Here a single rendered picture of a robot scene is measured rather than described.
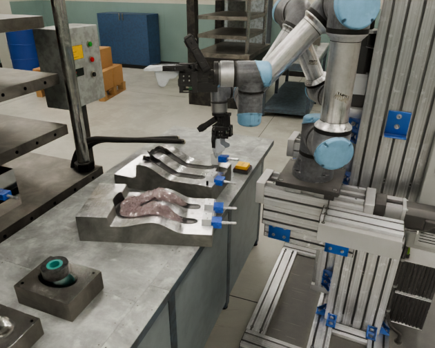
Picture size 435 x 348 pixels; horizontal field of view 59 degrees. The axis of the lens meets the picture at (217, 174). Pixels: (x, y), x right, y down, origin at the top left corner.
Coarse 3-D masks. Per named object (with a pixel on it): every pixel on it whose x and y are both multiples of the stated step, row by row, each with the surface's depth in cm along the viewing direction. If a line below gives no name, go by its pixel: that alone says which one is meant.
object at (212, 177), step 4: (212, 172) 171; (216, 172) 171; (208, 176) 167; (212, 176) 167; (216, 176) 170; (220, 176) 170; (208, 180) 168; (212, 180) 168; (216, 180) 167; (220, 180) 166; (224, 180) 168; (216, 184) 168; (220, 184) 167
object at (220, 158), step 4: (220, 152) 183; (212, 156) 181; (220, 156) 180; (224, 156) 180; (228, 156) 181; (212, 160) 181; (216, 160) 180; (220, 160) 180; (224, 160) 179; (228, 160) 182; (236, 160) 179; (216, 164) 181
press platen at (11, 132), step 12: (0, 120) 194; (12, 120) 194; (24, 120) 194; (36, 120) 195; (0, 132) 179; (12, 132) 179; (24, 132) 179; (36, 132) 179; (48, 132) 180; (60, 132) 186; (0, 144) 165; (12, 144) 165; (24, 144) 167; (36, 144) 173; (0, 156) 157; (12, 156) 162
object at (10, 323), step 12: (0, 312) 104; (12, 312) 104; (0, 324) 103; (12, 324) 102; (24, 324) 101; (36, 324) 102; (0, 336) 100; (12, 336) 97; (24, 336) 98; (36, 336) 103
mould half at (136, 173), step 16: (144, 160) 177; (192, 160) 190; (208, 160) 189; (128, 176) 179; (144, 176) 175; (160, 176) 171; (176, 176) 174; (224, 176) 179; (192, 192) 169; (208, 192) 166
